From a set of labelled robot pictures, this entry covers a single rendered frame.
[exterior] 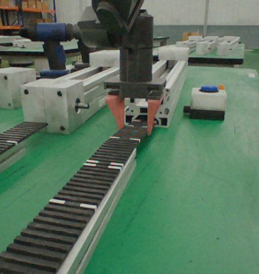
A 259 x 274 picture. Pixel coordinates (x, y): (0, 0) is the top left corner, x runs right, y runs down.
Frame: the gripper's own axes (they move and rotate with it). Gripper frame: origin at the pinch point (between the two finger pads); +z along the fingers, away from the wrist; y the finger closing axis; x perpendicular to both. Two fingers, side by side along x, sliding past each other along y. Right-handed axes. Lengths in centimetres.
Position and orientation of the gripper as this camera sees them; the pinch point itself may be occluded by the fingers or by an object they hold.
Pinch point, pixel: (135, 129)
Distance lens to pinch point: 54.9
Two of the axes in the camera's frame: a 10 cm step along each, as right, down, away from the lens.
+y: -9.7, -0.9, 2.2
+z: 0.0, 9.3, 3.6
